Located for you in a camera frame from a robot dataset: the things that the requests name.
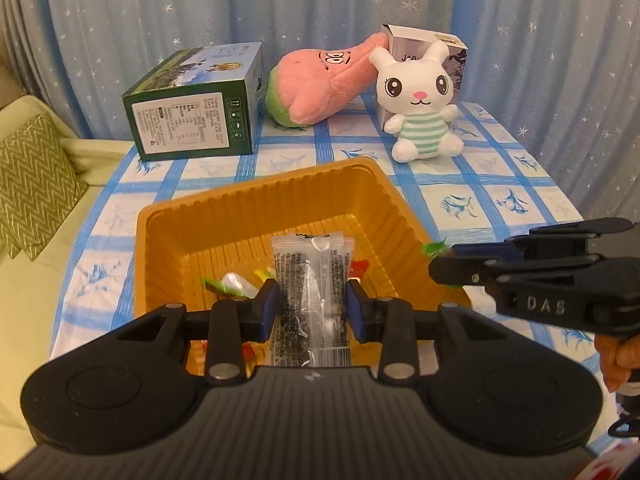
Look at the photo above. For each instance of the clear black sesame bar packet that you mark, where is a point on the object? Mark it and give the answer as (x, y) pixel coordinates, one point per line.
(310, 280)

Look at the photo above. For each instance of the person's right hand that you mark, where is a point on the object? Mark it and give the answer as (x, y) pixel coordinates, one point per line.
(620, 360)

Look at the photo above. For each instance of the grey curtain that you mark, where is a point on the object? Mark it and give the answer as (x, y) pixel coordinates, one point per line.
(20, 10)

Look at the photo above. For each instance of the green zigzag cushion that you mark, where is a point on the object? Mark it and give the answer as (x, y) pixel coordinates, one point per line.
(35, 185)

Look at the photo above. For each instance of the red white printed cloth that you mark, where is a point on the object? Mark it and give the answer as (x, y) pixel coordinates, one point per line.
(610, 470)

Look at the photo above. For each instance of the white rabbit plush toy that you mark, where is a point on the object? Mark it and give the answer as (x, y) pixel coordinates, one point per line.
(420, 130)

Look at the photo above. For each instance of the blue star curtain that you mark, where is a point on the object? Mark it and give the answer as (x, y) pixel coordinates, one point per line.
(525, 60)

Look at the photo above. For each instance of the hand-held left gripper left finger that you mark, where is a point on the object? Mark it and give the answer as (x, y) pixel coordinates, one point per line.
(270, 305)

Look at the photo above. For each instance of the orange plastic tray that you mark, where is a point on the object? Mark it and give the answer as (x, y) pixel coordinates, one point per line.
(240, 220)

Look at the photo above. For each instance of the white and dark carton box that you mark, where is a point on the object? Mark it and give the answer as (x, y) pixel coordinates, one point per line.
(410, 42)

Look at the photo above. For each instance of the green carton box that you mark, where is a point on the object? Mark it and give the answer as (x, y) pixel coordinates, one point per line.
(190, 120)

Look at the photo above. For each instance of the green candy wrapper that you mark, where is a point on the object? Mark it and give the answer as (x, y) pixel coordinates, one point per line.
(435, 249)

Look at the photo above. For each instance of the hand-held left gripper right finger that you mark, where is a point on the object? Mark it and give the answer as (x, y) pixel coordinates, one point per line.
(354, 305)

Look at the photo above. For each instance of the small red candy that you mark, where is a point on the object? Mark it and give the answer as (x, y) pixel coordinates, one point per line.
(361, 270)

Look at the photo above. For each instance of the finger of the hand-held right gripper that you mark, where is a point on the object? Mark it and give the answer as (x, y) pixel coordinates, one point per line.
(485, 251)
(455, 270)

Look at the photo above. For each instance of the pink plush toy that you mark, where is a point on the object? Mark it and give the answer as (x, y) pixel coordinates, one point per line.
(320, 85)

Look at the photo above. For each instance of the light green sofa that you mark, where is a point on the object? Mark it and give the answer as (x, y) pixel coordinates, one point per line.
(30, 310)

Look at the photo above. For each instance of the beige pillow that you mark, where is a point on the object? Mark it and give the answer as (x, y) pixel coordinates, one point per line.
(10, 85)

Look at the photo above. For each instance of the blue checkered tablecloth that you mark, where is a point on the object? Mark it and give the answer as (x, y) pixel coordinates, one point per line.
(500, 170)

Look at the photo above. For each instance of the green clear snack packet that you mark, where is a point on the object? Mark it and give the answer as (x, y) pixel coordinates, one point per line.
(230, 285)

